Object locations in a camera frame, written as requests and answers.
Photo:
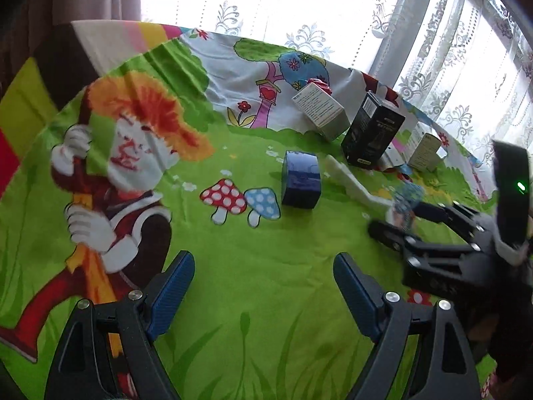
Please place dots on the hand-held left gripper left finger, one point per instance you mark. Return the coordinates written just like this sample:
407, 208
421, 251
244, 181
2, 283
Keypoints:
173, 287

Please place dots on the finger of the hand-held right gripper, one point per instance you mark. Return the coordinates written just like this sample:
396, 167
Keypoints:
387, 231
433, 211

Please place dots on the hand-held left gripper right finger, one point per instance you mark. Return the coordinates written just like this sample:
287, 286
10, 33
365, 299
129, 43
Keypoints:
356, 291

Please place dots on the white plastic holder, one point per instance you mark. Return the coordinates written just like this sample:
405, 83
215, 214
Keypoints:
354, 183

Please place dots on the tall white box with text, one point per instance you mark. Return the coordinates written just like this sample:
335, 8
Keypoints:
424, 154

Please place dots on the black box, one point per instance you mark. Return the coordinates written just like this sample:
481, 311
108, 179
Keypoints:
372, 133

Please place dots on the dark blue box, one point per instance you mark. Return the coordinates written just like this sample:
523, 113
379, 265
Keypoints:
300, 179

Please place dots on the white box with grey text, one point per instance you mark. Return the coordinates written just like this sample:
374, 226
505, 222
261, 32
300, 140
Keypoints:
318, 106

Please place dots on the white lace curtain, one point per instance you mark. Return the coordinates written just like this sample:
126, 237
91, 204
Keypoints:
333, 4

